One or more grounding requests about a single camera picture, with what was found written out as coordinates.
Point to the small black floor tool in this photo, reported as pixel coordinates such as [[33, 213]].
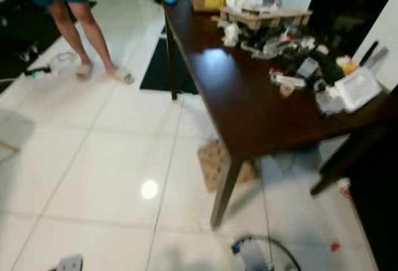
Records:
[[37, 70]]

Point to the clear plastic floor item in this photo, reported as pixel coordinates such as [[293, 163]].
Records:
[[63, 63]]

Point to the black sofa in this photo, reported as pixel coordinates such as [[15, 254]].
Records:
[[25, 35]]

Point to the person in blue shorts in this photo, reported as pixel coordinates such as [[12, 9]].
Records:
[[71, 16]]

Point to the black floor mat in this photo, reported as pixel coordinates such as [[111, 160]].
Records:
[[158, 69]]

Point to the yellow packet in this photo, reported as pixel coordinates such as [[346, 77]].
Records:
[[214, 1]]

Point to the white crumpled tissue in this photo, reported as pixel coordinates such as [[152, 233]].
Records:
[[231, 35]]

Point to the dark wooden table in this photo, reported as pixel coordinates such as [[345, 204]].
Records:
[[255, 112]]

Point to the clear crumpled plastic wrap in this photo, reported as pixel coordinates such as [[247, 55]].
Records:
[[273, 46]]

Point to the light wooden slatted tray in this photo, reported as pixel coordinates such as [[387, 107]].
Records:
[[267, 17]]

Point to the red and white tube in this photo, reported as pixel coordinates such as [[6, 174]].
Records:
[[287, 79]]

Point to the clear plastic cup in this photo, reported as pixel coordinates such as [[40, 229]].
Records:
[[329, 102]]

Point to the black bottle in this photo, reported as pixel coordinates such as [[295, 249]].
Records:
[[328, 66]]

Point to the small red floor scrap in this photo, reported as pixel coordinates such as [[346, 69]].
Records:
[[335, 245]]

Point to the white square plastic container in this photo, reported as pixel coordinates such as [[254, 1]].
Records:
[[357, 87]]

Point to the dark wooden chair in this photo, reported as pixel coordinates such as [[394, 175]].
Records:
[[373, 184]]

